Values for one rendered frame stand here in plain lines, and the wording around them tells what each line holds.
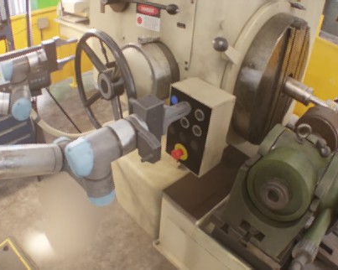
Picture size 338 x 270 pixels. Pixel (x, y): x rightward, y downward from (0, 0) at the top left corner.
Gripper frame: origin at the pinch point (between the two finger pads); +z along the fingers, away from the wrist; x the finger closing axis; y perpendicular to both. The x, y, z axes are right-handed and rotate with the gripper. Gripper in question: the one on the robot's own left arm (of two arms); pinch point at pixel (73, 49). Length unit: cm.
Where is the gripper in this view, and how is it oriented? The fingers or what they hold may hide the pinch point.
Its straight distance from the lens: 106.2
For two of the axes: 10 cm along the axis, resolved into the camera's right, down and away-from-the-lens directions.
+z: 7.3, -3.8, 5.6
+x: -0.7, 7.8, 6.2
